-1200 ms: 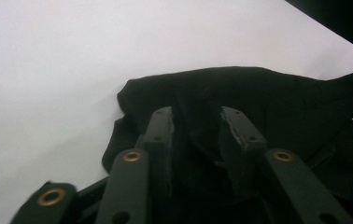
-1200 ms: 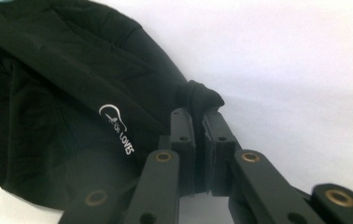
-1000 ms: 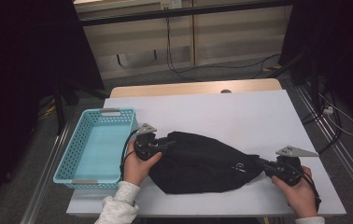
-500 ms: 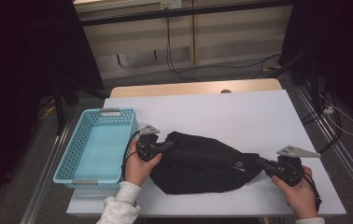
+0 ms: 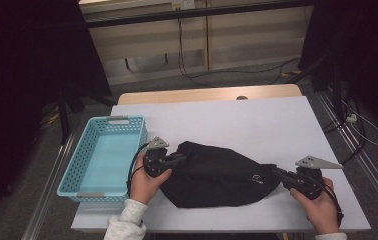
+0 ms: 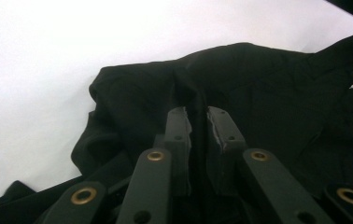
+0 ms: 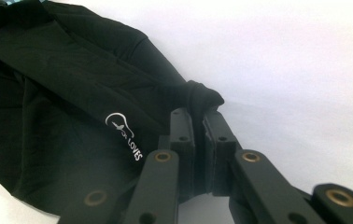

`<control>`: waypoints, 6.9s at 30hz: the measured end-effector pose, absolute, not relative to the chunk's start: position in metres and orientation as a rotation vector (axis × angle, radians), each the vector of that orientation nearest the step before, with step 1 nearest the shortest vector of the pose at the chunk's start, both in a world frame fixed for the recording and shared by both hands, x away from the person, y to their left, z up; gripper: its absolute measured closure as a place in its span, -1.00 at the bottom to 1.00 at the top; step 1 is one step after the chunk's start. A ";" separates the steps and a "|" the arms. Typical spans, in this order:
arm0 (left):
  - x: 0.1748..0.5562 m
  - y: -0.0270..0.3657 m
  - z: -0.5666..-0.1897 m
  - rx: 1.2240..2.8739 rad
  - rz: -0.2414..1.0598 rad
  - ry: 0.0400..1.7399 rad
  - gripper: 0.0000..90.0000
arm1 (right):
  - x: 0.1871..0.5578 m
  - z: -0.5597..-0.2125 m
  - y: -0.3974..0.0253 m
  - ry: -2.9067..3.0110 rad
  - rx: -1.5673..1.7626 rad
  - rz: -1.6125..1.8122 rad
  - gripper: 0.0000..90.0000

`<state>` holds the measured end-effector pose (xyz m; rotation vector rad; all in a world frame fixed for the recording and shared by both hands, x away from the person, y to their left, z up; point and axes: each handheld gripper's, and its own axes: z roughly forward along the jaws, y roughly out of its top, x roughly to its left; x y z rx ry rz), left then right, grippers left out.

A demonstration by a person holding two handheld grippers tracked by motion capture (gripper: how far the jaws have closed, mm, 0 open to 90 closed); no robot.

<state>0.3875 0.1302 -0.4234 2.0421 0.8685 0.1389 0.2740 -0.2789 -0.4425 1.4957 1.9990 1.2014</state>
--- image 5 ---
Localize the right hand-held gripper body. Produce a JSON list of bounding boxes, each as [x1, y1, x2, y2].
[[288, 155, 344, 201]]

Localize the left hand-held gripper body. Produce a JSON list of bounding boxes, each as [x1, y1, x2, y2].
[[142, 136, 173, 179]]

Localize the black pants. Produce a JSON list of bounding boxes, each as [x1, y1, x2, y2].
[[159, 140, 283, 209]]

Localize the person's left hand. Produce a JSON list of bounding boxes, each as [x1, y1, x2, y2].
[[128, 154, 173, 205]]

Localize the person's right hand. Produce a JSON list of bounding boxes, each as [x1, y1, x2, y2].
[[289, 177, 343, 236]]

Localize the light blue perforated plastic basket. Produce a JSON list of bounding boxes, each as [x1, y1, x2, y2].
[[56, 115, 149, 203]]

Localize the wooden table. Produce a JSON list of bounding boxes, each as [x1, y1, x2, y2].
[[116, 83, 304, 106]]

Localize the black metal stand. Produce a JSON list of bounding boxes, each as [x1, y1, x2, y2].
[[285, 54, 345, 118], [56, 89, 118, 146]]

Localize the black curtain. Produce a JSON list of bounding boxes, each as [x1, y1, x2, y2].
[[0, 0, 113, 234], [298, 0, 378, 142]]

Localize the wooden workbench with dark edge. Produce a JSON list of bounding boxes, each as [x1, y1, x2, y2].
[[78, 0, 315, 30]]

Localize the left hand-held gripper black cable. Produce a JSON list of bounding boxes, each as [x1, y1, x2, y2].
[[126, 142, 152, 198]]

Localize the hand-held gripper black cable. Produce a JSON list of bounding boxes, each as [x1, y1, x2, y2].
[[126, 142, 152, 198], [320, 184, 345, 228]]

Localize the right hand-held gripper black cable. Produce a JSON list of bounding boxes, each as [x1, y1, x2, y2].
[[320, 184, 345, 228]]

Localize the black floor cable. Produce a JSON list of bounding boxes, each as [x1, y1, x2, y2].
[[321, 96, 368, 167]]

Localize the aluminium floor rail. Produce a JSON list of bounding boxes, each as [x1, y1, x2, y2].
[[21, 131, 79, 240], [316, 93, 378, 218]]

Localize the white floor cable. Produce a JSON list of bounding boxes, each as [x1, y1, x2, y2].
[[341, 98, 378, 147]]

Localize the black wall socket cable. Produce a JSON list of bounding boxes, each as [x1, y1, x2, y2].
[[176, 18, 301, 88], [177, 18, 218, 89]]

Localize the white wall socket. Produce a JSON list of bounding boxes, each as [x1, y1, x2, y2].
[[171, 0, 196, 11]]

